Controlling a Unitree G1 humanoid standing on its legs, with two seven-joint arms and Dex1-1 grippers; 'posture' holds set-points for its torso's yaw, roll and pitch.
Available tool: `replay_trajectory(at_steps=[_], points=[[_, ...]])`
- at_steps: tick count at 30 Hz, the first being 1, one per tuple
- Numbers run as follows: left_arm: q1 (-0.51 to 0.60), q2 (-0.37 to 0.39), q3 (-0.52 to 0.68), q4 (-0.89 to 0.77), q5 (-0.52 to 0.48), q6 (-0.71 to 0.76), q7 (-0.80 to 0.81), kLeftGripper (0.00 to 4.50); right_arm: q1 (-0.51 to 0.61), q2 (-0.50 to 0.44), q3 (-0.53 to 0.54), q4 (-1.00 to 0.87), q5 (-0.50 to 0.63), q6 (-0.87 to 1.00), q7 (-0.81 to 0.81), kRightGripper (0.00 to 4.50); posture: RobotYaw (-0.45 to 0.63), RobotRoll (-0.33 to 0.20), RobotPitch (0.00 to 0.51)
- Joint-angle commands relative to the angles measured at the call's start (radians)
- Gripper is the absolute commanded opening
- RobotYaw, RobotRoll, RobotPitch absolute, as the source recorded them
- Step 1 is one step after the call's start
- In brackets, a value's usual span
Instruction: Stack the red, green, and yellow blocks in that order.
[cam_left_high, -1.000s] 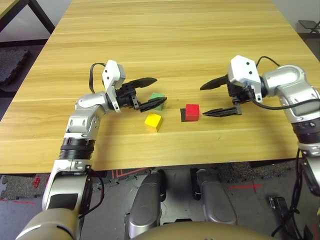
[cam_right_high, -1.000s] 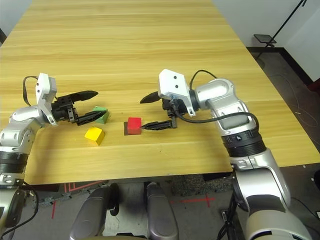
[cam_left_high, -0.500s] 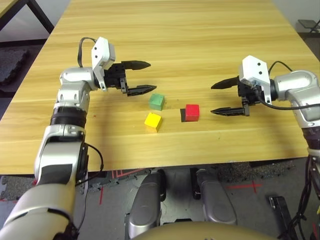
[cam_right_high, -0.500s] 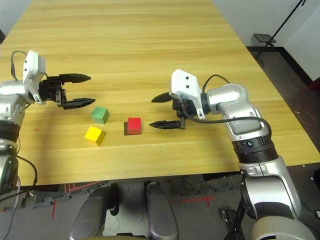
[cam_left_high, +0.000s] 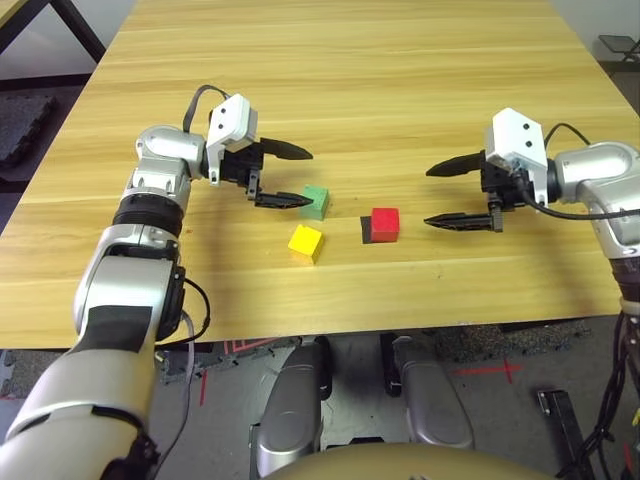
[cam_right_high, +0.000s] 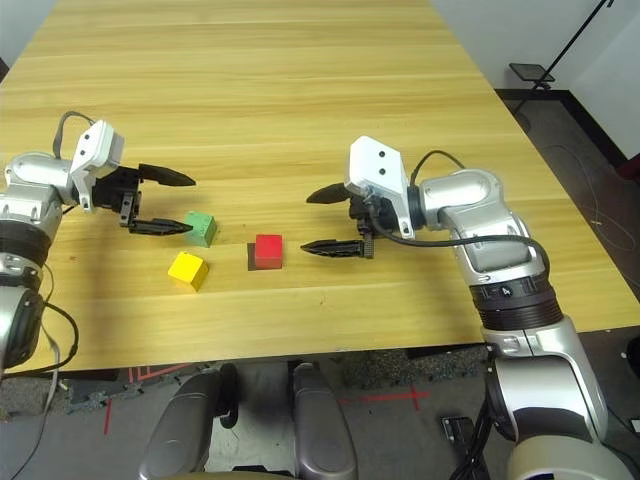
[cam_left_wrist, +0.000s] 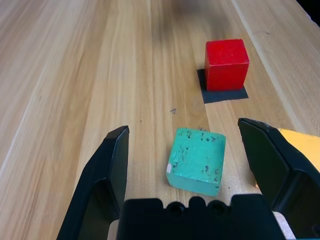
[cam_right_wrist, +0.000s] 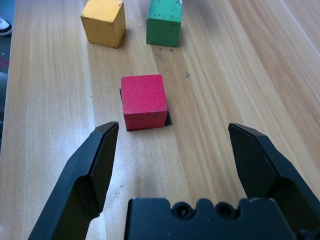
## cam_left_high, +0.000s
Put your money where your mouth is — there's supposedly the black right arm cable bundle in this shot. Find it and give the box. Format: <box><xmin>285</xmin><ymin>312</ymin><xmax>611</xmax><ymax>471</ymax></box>
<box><xmin>557</xmin><ymin>297</ymin><xmax>640</xmax><ymax>480</ymax></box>

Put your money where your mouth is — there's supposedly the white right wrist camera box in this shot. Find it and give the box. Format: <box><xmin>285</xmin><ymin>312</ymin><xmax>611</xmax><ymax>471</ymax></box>
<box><xmin>483</xmin><ymin>107</ymin><xmax>550</xmax><ymax>206</ymax></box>

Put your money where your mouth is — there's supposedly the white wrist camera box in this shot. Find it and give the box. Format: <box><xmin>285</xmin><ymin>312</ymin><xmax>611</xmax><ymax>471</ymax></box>
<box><xmin>204</xmin><ymin>93</ymin><xmax>260</xmax><ymax>187</ymax></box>
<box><xmin>483</xmin><ymin>107</ymin><xmax>550</xmax><ymax>206</ymax></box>

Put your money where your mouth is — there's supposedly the grey right robot leg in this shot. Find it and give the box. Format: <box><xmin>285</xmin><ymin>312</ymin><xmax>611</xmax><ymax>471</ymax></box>
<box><xmin>389</xmin><ymin>335</ymin><xmax>475</xmax><ymax>451</ymax></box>

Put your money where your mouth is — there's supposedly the red wooden block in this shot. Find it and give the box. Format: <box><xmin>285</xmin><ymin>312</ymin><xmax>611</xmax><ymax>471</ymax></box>
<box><xmin>370</xmin><ymin>207</ymin><xmax>401</xmax><ymax>244</ymax></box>

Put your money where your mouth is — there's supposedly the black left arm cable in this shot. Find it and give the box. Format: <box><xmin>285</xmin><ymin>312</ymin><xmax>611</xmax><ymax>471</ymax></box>
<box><xmin>154</xmin><ymin>277</ymin><xmax>211</xmax><ymax>451</ymax></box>

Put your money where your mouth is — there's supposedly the black framed side table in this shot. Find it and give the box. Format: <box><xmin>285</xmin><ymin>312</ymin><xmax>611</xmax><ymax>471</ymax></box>
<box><xmin>0</xmin><ymin>0</ymin><xmax>107</xmax><ymax>64</ymax></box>

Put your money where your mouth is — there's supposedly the grey robot leg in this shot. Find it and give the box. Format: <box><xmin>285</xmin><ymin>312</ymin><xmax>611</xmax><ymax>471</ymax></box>
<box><xmin>248</xmin><ymin>337</ymin><xmax>334</xmax><ymax>479</ymax></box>
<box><xmin>389</xmin><ymin>335</ymin><xmax>475</xmax><ymax>451</ymax></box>

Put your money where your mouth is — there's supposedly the grey speckled floor mat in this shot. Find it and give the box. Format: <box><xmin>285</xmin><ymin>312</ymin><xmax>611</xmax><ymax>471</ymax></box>
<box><xmin>433</xmin><ymin>319</ymin><xmax>592</xmax><ymax>357</ymax></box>

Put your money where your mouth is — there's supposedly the green wooden block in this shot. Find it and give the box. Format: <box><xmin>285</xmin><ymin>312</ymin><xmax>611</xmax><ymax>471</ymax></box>
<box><xmin>299</xmin><ymin>184</ymin><xmax>333</xmax><ymax>221</ymax></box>

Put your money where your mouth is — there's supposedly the beige robot torso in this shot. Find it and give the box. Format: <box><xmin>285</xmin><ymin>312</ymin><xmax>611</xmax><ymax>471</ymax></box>
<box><xmin>262</xmin><ymin>442</ymin><xmax>561</xmax><ymax>480</ymax></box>

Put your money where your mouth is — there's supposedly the dark left wrist camera cable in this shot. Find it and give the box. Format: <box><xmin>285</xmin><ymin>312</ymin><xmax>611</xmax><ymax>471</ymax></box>
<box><xmin>182</xmin><ymin>84</ymin><xmax>231</xmax><ymax>134</ymax></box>

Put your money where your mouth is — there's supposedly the black floor box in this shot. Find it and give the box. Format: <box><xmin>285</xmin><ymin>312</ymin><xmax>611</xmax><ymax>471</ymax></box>
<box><xmin>537</xmin><ymin>388</ymin><xmax>597</xmax><ymax>480</ymax></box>

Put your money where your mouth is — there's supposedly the dark foam floor mat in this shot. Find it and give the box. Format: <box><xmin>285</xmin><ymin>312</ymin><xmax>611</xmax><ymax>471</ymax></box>
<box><xmin>0</xmin><ymin>94</ymin><xmax>57</xmax><ymax>171</ymax></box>

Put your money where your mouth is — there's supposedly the yellow wooden block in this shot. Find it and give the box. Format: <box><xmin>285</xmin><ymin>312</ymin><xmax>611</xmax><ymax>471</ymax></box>
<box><xmin>287</xmin><ymin>223</ymin><xmax>325</xmax><ymax>265</ymax></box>

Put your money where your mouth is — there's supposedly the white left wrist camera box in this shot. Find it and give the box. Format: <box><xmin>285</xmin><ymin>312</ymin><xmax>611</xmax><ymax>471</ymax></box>
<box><xmin>204</xmin><ymin>93</ymin><xmax>260</xmax><ymax>187</ymax></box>

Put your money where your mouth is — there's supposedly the black stand tray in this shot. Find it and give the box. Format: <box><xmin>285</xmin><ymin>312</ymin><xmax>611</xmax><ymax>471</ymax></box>
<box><xmin>598</xmin><ymin>33</ymin><xmax>640</xmax><ymax>64</ymax></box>

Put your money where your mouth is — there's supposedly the grey left robot leg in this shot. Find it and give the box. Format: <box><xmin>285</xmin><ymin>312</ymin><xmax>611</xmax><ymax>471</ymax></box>
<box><xmin>248</xmin><ymin>337</ymin><xmax>334</xmax><ymax>479</ymax></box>

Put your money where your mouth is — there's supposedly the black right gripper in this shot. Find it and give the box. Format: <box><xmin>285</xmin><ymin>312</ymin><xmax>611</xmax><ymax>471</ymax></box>
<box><xmin>423</xmin><ymin>149</ymin><xmax>532</xmax><ymax>235</ymax></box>

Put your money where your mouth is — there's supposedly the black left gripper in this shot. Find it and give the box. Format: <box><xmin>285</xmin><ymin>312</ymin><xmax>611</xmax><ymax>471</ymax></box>
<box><xmin>219</xmin><ymin>137</ymin><xmax>315</xmax><ymax>209</ymax></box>

